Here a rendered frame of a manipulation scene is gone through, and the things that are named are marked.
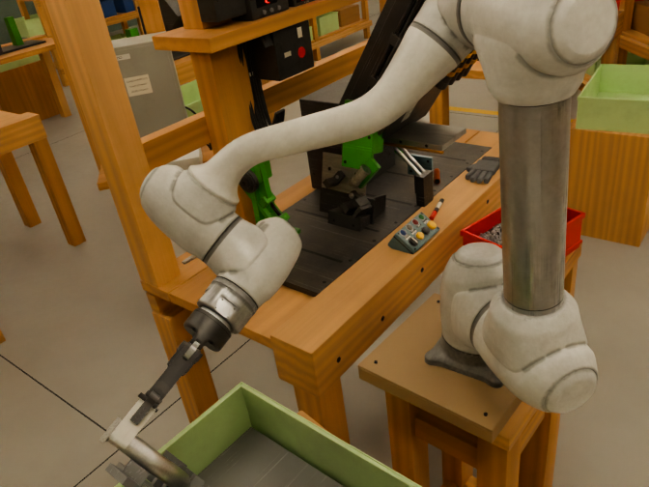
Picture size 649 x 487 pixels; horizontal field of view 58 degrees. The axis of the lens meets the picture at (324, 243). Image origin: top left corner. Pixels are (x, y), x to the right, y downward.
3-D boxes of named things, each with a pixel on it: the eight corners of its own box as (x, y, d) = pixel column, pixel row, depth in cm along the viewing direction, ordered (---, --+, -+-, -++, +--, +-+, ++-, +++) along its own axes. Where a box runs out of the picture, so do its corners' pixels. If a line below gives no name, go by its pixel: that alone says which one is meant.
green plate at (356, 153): (384, 168, 189) (390, 101, 182) (370, 171, 183) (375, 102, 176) (355, 162, 196) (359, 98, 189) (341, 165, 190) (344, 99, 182)
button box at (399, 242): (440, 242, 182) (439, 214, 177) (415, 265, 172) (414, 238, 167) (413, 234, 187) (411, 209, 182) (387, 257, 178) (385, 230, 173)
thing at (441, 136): (465, 136, 190) (465, 128, 189) (441, 155, 180) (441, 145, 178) (367, 123, 213) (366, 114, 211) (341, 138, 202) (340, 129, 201)
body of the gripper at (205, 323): (194, 310, 101) (158, 354, 97) (200, 301, 94) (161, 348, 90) (228, 337, 102) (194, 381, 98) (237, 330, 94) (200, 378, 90)
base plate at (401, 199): (492, 152, 231) (492, 146, 230) (319, 299, 161) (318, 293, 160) (400, 137, 255) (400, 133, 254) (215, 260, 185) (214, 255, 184)
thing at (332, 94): (396, 164, 226) (391, 77, 209) (351, 197, 207) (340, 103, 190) (357, 157, 237) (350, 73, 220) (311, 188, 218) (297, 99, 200)
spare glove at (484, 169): (476, 159, 221) (476, 154, 220) (504, 162, 216) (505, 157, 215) (458, 182, 207) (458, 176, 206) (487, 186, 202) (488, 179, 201)
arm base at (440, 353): (533, 329, 139) (535, 311, 136) (500, 389, 124) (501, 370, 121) (461, 308, 149) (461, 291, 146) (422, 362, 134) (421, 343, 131)
